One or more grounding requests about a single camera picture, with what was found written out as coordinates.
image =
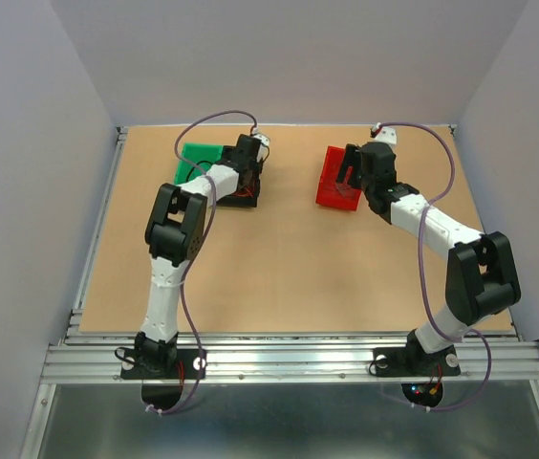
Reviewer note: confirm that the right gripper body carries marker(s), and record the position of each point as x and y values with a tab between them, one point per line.
353	158

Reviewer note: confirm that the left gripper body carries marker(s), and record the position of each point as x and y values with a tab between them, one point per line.
253	164

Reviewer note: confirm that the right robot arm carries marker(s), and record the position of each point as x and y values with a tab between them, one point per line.
481	276

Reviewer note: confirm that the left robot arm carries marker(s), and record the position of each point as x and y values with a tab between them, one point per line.
175	234

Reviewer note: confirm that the black plastic bin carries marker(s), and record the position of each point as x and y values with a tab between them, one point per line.
247	191

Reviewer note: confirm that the green plastic bin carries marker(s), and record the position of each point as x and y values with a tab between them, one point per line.
202	155

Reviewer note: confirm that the red plastic bin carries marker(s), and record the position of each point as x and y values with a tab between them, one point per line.
330	193

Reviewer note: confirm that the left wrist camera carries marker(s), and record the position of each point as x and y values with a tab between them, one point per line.
264	148

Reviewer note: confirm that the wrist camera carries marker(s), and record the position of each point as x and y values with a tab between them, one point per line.
383	133
264	148

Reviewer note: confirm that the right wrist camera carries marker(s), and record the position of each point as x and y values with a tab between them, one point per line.
383	133

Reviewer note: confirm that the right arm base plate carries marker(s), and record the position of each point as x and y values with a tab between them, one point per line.
398	362

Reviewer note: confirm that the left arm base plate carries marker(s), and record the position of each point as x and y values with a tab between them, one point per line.
187	364

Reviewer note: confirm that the aluminium rail frame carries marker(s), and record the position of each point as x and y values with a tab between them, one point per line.
290	300

